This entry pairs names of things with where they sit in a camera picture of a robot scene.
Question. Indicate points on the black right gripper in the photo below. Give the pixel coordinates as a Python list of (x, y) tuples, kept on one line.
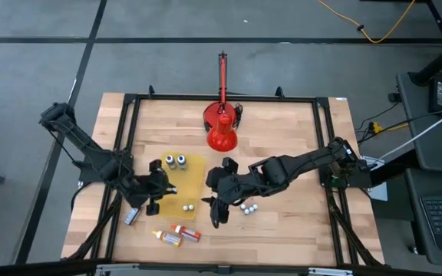
[(230, 186)]

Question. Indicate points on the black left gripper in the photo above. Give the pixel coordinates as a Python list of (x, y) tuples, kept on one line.
[(146, 189)]

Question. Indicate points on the orange-red food coloring bottle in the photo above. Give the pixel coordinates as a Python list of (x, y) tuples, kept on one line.
[(188, 233)]

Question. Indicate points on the yellow food coloring bottle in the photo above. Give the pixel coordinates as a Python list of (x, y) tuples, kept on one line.
[(169, 238)]

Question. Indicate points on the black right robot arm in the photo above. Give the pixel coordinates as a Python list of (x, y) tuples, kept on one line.
[(309, 159)]

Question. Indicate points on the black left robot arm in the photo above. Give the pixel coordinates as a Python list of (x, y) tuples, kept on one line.
[(90, 153)]

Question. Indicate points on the black horizontal rig beam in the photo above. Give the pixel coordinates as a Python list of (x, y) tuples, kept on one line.
[(221, 269)]

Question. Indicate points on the red desk lamp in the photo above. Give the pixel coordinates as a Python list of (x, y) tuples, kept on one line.
[(221, 138)]

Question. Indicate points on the black side desk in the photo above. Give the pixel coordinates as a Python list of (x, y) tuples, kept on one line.
[(439, 145)]

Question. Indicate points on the black stand leg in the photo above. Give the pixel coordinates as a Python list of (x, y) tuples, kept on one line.
[(439, 61)]

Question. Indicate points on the grey base plate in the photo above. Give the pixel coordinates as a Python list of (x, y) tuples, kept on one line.
[(378, 191)]

